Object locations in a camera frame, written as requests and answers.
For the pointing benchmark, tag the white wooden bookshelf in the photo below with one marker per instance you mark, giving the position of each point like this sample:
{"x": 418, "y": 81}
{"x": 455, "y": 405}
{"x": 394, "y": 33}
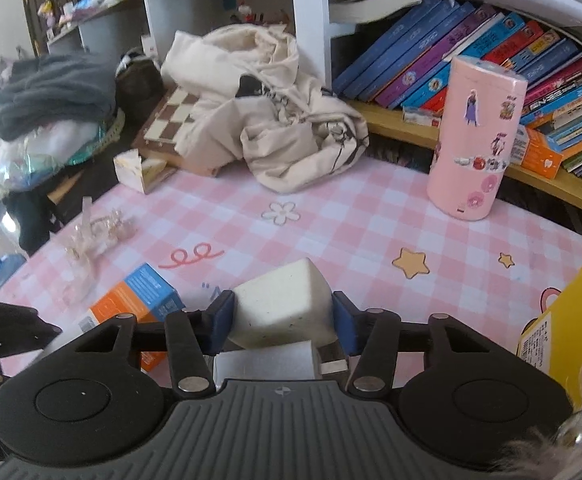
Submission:
{"x": 311, "y": 20}

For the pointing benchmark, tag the blue and orange carton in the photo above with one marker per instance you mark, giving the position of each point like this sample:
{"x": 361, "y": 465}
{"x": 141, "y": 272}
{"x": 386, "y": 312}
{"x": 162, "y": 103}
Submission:
{"x": 146, "y": 290}

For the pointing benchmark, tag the pink checkered table mat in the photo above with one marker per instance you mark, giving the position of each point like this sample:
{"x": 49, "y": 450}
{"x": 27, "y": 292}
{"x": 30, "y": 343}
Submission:
{"x": 346, "y": 230}

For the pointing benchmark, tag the grey folded blanket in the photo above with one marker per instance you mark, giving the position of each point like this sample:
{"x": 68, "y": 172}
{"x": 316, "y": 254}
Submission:
{"x": 51, "y": 90}

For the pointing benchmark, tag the wooden chessboard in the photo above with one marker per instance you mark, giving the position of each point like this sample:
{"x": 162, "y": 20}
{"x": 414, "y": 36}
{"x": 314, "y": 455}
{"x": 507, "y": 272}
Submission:
{"x": 166, "y": 125}

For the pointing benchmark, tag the iridescent plastic bag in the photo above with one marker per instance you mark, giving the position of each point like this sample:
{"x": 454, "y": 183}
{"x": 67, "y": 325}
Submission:
{"x": 36, "y": 160}

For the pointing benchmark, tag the clear bag with hair ornament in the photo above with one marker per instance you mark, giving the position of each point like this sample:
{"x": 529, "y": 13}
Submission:
{"x": 96, "y": 240}

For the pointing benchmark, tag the row of children's books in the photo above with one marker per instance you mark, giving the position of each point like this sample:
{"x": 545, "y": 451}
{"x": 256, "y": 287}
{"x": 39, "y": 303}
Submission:
{"x": 421, "y": 45}

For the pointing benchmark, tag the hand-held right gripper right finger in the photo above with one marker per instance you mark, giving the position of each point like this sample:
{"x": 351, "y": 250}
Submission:
{"x": 345, "y": 327}

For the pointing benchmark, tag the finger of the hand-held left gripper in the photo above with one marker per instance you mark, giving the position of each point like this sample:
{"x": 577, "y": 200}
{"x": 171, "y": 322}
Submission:
{"x": 16, "y": 325}

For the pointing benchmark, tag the cream cloth bag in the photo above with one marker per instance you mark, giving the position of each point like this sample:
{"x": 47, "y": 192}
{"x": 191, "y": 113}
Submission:
{"x": 281, "y": 150}

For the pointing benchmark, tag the pink stickered cylinder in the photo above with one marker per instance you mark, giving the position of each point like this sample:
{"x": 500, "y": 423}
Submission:
{"x": 471, "y": 160}

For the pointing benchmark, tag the dark brown bag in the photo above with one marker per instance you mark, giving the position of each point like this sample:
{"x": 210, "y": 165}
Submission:
{"x": 138, "y": 90}

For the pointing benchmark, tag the white orange toothpaste box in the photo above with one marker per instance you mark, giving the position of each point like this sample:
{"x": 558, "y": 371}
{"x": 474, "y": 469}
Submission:
{"x": 541, "y": 155}

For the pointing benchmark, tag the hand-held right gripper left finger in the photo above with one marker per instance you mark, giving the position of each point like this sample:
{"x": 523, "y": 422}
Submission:
{"x": 223, "y": 325}

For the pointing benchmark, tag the blue water jug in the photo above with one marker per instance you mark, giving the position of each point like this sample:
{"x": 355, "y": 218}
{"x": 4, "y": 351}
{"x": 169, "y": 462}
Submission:
{"x": 3, "y": 265}

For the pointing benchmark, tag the white foam block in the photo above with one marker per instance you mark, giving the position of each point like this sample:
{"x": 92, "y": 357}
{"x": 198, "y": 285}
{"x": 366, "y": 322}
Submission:
{"x": 266, "y": 360}
{"x": 281, "y": 305}

